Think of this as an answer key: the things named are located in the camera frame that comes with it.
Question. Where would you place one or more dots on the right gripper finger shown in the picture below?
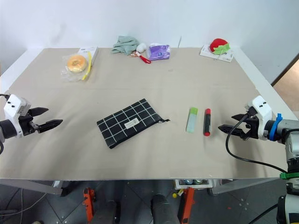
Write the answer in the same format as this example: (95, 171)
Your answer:
(238, 116)
(224, 128)

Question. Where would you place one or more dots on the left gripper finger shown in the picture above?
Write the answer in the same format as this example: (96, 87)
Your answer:
(39, 111)
(50, 125)

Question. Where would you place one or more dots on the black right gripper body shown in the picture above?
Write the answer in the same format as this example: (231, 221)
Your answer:
(251, 128)

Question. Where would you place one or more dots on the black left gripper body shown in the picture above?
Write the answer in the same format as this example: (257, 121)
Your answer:
(26, 124)

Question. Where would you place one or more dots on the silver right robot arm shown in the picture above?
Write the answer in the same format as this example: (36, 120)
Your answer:
(292, 149)

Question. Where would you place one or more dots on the black checkered pencil pouch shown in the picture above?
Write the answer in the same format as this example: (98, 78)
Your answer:
(130, 123)

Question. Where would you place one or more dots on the black red-capped marker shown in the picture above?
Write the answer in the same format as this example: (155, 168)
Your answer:
(207, 123)

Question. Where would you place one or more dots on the blue wrist clamp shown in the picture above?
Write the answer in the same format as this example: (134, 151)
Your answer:
(275, 127)

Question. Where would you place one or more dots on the green eraser stick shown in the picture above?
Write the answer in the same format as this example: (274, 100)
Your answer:
(192, 120)

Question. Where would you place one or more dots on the bagged orange donut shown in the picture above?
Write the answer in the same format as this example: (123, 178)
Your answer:
(67, 77)

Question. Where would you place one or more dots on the orange donut toy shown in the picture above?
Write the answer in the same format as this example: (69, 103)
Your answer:
(77, 63)

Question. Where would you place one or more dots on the white printed card box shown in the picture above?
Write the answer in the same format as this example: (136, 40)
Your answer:
(227, 56)

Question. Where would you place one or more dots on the white tray with cans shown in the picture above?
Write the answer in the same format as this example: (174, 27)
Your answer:
(192, 183)

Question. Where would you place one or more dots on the brown wooden door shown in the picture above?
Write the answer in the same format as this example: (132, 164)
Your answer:
(288, 77)

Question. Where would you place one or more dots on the yellow plastic strip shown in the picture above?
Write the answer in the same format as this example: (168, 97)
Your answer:
(89, 65)

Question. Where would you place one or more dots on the red strawberry plush toy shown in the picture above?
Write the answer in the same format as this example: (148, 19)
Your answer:
(217, 44)

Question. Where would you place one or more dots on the white flat box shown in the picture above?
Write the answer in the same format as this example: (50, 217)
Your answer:
(92, 50)

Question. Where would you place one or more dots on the orange floor clamp stand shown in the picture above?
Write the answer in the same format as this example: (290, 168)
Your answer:
(88, 203)
(188, 203)

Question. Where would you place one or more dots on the beige table cover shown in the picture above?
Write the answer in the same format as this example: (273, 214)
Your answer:
(149, 81)

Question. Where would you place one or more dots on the purple tissue pack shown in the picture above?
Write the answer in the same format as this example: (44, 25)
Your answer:
(158, 52)

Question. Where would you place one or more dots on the dark rounded shape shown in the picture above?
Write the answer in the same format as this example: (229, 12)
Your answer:
(163, 210)

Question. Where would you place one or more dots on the pale green cloth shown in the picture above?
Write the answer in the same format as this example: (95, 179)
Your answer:
(125, 44)

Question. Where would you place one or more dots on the white crumpled tissue ball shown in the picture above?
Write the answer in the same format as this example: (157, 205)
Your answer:
(141, 47)

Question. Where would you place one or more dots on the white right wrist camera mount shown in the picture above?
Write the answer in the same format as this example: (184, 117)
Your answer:
(262, 112)

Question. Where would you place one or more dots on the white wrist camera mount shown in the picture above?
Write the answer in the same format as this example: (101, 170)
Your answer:
(262, 112)
(14, 107)

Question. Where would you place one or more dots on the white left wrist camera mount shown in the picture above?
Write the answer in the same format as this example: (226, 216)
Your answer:
(14, 107)

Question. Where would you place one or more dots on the grey table frame bar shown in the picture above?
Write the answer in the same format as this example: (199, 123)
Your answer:
(35, 185)
(245, 185)

